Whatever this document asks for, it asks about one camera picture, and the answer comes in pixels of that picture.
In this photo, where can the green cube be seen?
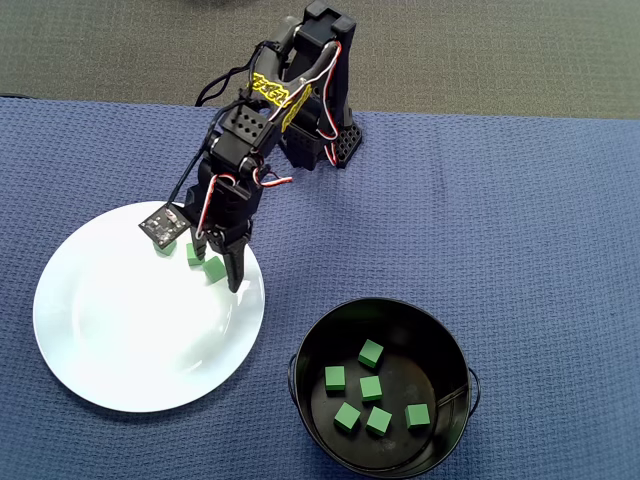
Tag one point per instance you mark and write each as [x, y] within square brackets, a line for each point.
[165, 249]
[191, 256]
[370, 353]
[370, 388]
[378, 420]
[347, 417]
[214, 270]
[334, 377]
[417, 416]

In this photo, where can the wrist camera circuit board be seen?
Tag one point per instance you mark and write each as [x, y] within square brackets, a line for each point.
[162, 223]

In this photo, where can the black round bowl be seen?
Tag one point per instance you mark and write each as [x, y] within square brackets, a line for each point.
[390, 320]

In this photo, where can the blue woven cloth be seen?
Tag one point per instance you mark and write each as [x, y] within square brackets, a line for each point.
[450, 225]

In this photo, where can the white round plate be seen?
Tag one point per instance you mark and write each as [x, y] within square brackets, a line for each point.
[125, 350]

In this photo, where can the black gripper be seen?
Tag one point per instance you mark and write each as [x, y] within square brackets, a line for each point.
[226, 239]

